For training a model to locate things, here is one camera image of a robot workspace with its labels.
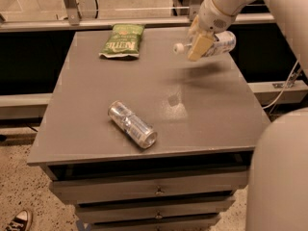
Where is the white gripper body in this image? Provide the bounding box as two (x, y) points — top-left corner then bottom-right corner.
(198, 0), (236, 34)

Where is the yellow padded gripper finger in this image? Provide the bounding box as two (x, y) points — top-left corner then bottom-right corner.
(188, 33), (214, 62)
(188, 15), (199, 38)

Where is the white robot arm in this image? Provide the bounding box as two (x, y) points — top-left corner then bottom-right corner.
(189, 0), (308, 231)

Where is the green chip bag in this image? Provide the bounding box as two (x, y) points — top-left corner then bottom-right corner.
(99, 24), (144, 59)

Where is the silver aluminium can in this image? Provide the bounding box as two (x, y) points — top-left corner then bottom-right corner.
(108, 100), (158, 149)

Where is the grey drawer cabinet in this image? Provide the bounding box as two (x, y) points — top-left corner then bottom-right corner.
(27, 26), (272, 231)

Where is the grey metal railing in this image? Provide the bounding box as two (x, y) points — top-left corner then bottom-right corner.
(0, 0), (277, 34)

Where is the bottom grey drawer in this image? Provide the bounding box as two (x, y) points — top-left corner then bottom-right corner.
(91, 215), (220, 231)

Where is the grey drawer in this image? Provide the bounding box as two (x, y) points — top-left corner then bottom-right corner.
(76, 196), (235, 223)
(91, 215), (220, 231)
(50, 170), (247, 204)

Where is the top grey drawer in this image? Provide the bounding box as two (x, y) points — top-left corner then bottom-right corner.
(50, 170), (247, 204)

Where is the middle grey drawer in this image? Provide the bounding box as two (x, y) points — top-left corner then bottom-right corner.
(76, 196), (235, 223)

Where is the black and white sneaker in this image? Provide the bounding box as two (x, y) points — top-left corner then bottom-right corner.
(4, 210), (33, 231)

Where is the white cable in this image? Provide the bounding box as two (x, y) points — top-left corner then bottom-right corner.
(262, 60), (301, 111)

